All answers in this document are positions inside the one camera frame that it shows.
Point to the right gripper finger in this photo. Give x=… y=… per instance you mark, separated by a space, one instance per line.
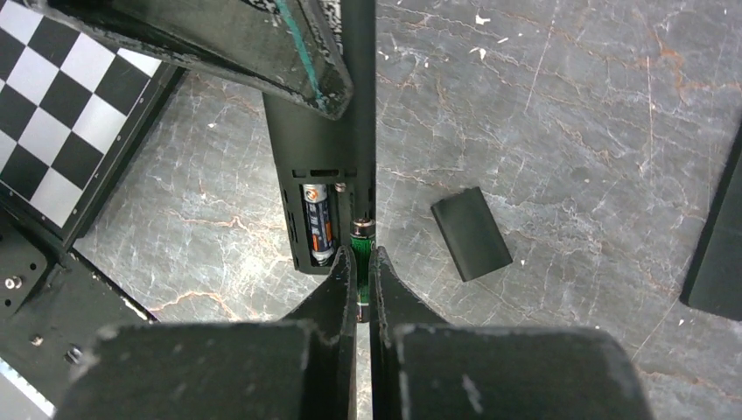
x=301 y=366
x=425 y=368

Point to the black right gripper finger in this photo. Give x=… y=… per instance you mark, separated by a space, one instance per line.
x=288 y=49

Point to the black remote with green button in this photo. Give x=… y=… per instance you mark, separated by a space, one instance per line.
x=341 y=155

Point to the slim black remote control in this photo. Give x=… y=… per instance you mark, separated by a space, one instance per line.
x=713 y=280

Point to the black white checkerboard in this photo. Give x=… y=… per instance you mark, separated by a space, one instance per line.
x=73 y=110

